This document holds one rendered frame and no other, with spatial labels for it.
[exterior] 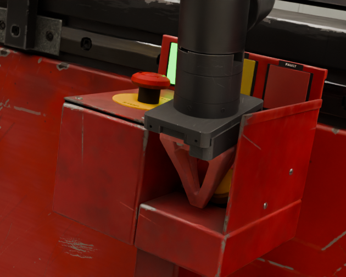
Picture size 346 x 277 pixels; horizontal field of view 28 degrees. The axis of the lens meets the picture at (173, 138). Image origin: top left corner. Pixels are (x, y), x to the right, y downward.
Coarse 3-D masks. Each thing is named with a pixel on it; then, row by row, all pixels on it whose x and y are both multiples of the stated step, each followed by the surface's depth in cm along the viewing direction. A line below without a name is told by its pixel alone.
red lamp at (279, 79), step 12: (276, 72) 70; (288, 72) 69; (300, 72) 69; (276, 84) 70; (288, 84) 69; (300, 84) 69; (264, 96) 71; (276, 96) 70; (288, 96) 70; (300, 96) 69
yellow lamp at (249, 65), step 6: (246, 60) 72; (252, 60) 71; (246, 66) 72; (252, 66) 72; (246, 72) 72; (252, 72) 72; (246, 78) 72; (252, 78) 72; (246, 84) 72; (246, 90) 72
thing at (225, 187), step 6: (228, 174) 66; (222, 180) 66; (228, 180) 65; (222, 186) 65; (228, 186) 65; (216, 192) 65; (222, 192) 64; (228, 192) 64; (210, 198) 65; (216, 198) 65; (222, 198) 64
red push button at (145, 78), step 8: (144, 72) 69; (152, 72) 70; (136, 80) 68; (144, 80) 67; (152, 80) 67; (160, 80) 67; (168, 80) 68; (144, 88) 68; (152, 88) 67; (160, 88) 68; (144, 96) 68; (152, 96) 68
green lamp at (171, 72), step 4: (172, 44) 77; (176, 44) 77; (172, 48) 77; (176, 48) 77; (172, 52) 77; (176, 52) 77; (172, 56) 77; (176, 56) 77; (172, 60) 77; (172, 64) 77; (168, 68) 78; (172, 68) 77; (168, 72) 78; (172, 72) 77; (168, 76) 78; (172, 76) 77; (172, 80) 77
